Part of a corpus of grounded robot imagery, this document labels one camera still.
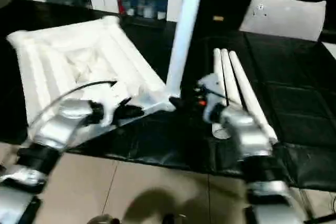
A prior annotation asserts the white plastic table leg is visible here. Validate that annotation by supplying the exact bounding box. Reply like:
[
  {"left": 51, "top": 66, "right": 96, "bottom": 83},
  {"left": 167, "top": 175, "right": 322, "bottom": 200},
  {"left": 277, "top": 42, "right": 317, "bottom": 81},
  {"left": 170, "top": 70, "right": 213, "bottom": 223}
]
[
  {"left": 228, "top": 51, "right": 278, "bottom": 144},
  {"left": 165, "top": 0, "right": 207, "bottom": 100},
  {"left": 220, "top": 49, "right": 247, "bottom": 114},
  {"left": 212, "top": 49, "right": 232, "bottom": 140}
]

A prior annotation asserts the white plastic table top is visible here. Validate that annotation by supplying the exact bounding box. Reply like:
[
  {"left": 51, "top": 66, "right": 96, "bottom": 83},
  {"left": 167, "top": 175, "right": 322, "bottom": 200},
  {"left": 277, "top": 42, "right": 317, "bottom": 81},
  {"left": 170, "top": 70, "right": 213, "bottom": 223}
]
[{"left": 6, "top": 16, "right": 176, "bottom": 148}]

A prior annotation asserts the black work mat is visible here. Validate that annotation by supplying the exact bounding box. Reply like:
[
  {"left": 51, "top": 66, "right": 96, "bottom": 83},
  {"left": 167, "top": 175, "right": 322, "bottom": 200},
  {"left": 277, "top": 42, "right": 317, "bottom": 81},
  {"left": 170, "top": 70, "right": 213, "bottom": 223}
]
[{"left": 0, "top": 1, "right": 336, "bottom": 192}]

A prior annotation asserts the white plastic bag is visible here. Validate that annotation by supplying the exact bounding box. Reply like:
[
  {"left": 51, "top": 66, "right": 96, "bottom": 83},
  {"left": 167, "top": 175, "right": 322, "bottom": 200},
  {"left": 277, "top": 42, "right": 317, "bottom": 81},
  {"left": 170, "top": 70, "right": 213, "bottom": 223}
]
[{"left": 239, "top": 0, "right": 327, "bottom": 42}]

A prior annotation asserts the flat white board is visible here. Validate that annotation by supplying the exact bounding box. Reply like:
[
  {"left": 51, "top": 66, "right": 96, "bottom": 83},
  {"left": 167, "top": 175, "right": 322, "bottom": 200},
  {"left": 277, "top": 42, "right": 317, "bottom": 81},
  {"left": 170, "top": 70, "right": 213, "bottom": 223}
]
[{"left": 327, "top": 41, "right": 336, "bottom": 60}]

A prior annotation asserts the black floor stand bar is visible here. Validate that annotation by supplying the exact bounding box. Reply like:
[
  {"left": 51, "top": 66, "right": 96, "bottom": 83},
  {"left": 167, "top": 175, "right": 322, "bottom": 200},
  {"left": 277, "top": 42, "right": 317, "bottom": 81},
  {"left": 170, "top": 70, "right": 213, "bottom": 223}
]
[{"left": 307, "top": 211, "right": 336, "bottom": 223}]

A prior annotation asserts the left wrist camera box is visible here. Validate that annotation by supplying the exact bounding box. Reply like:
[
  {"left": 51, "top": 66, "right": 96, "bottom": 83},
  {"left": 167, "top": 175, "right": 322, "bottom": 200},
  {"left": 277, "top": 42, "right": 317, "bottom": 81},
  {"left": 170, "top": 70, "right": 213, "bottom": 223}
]
[{"left": 96, "top": 82, "right": 133, "bottom": 128}]

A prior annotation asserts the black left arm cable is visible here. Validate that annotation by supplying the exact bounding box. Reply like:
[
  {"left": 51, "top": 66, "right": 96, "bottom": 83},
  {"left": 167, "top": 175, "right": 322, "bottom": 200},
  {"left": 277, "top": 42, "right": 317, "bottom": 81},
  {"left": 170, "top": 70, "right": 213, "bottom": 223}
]
[{"left": 26, "top": 81, "right": 117, "bottom": 130}]

